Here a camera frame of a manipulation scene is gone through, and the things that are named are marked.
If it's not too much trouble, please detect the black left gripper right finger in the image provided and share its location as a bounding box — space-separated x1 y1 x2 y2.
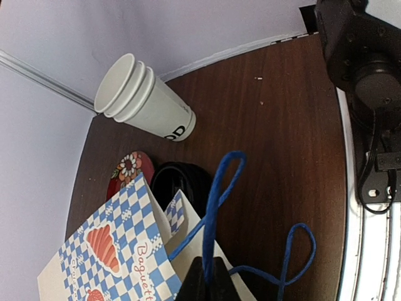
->
209 257 256 301

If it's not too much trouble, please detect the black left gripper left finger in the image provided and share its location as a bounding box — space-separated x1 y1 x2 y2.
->
175 256 211 301

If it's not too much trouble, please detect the blue checkered paper bag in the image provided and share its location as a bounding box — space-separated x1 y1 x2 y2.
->
36 150 317 301

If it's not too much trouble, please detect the stack of black lids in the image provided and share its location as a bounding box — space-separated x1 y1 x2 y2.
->
150 162 212 218

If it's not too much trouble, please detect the red floral plate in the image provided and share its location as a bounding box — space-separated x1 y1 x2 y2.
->
106 150 155 201

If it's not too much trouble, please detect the stack of paper cups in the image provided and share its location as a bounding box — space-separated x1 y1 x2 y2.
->
94 53 196 142

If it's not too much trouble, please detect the aluminium front rail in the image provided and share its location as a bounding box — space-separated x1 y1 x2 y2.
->
336 89 400 300

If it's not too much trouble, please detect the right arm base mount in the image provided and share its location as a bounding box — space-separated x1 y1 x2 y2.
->
346 93 400 215

